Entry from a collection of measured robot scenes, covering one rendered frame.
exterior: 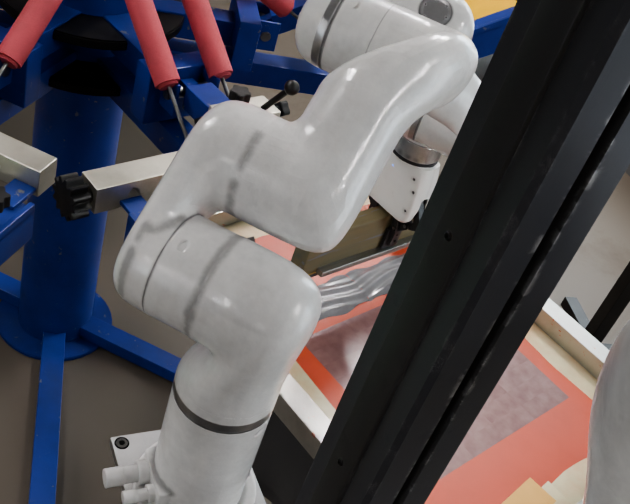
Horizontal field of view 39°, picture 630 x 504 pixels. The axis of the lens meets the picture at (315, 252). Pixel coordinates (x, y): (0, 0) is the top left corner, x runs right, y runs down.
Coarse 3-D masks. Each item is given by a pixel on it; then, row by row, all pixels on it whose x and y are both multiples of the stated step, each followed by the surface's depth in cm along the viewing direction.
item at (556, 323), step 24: (216, 216) 149; (552, 312) 153; (552, 336) 153; (576, 336) 150; (576, 360) 150; (600, 360) 147; (288, 384) 124; (288, 408) 122; (312, 408) 122; (312, 432) 119; (312, 456) 120
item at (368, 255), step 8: (400, 240) 143; (408, 240) 144; (376, 248) 139; (384, 248) 140; (392, 248) 141; (400, 248) 142; (352, 256) 136; (360, 256) 137; (368, 256) 137; (376, 256) 139; (328, 264) 133; (336, 264) 133; (344, 264) 134; (352, 264) 135; (320, 272) 131; (328, 272) 132
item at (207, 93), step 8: (192, 88) 167; (200, 88) 168; (208, 88) 168; (216, 88) 169; (192, 96) 166; (200, 96) 166; (208, 96) 166; (216, 96) 167; (224, 96) 168; (184, 104) 169; (192, 104) 167; (200, 104) 165; (208, 104) 164; (192, 112) 168; (200, 112) 166
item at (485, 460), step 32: (288, 256) 151; (320, 320) 141; (352, 320) 143; (320, 352) 136; (352, 352) 137; (320, 384) 131; (480, 416) 134; (480, 448) 130; (512, 448) 131; (448, 480) 123; (480, 480) 125; (512, 480) 127; (544, 480) 128
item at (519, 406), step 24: (360, 264) 154; (528, 360) 147; (504, 384) 141; (528, 384) 143; (552, 384) 144; (504, 408) 137; (528, 408) 139; (552, 408) 140; (576, 408) 142; (504, 432) 133; (528, 432) 135; (552, 432) 136; (576, 432) 137; (528, 456) 131; (552, 456) 132; (576, 456) 134; (552, 480) 129
